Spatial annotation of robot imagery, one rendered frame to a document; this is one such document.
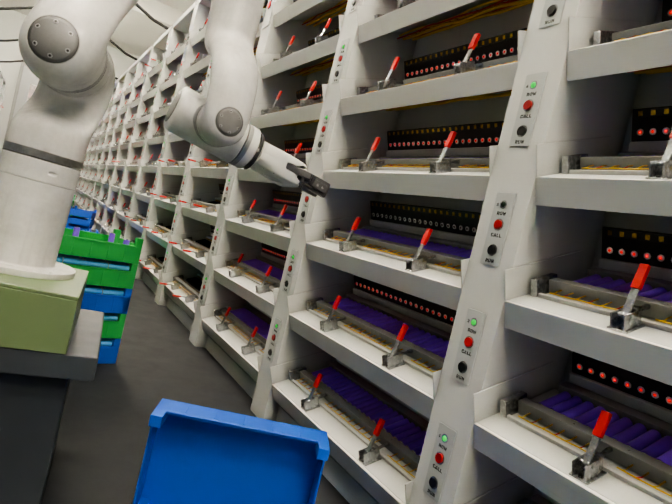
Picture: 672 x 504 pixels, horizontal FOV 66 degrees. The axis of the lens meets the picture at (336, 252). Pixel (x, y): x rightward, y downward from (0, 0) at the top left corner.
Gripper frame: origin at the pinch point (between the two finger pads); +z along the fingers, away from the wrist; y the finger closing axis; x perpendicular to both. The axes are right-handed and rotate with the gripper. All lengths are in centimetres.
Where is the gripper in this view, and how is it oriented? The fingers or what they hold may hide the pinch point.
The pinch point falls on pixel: (315, 186)
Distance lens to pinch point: 108.0
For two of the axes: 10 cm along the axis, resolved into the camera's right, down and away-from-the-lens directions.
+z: 7.7, 3.8, 5.2
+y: 5.0, 1.5, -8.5
